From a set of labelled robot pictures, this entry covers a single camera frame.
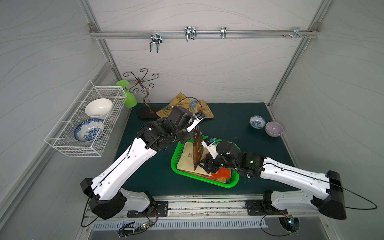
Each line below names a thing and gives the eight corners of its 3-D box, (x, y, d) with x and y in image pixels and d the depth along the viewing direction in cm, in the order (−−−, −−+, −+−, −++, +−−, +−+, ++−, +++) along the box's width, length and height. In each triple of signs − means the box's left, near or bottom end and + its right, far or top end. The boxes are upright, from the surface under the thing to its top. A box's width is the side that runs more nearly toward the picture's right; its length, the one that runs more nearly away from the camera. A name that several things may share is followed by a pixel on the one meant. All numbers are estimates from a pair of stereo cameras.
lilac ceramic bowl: (265, 138, 103) (269, 133, 98) (261, 126, 109) (264, 121, 104) (281, 138, 103) (285, 133, 98) (276, 126, 109) (280, 121, 104)
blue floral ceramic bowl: (251, 129, 106) (252, 126, 104) (247, 117, 113) (248, 115, 110) (266, 129, 106) (267, 126, 104) (261, 117, 113) (263, 115, 110)
